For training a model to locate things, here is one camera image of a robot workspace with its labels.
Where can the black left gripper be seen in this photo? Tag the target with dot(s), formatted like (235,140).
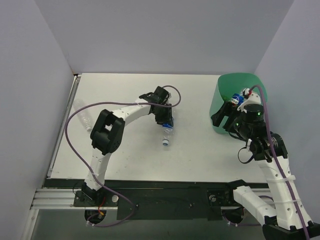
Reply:
(164,116)

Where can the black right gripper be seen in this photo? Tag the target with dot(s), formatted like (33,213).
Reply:
(227,116)

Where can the Pepsi bottle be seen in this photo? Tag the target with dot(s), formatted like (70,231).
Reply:
(167,135)
(237,99)

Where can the clear unlabelled bottle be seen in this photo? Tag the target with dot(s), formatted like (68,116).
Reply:
(83,116)

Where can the green plastic bottle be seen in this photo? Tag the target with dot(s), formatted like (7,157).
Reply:
(226,98)

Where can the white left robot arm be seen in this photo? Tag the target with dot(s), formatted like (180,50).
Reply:
(107,133)

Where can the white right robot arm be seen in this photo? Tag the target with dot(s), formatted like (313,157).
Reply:
(287,219)

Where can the green plastic bin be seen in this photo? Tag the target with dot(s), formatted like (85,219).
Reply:
(227,85)

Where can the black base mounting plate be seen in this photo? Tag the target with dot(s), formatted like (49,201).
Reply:
(160,200)

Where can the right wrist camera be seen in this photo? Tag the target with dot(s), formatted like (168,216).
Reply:
(249,98)

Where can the aluminium rail left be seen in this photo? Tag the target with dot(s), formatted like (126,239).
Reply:
(52,199)

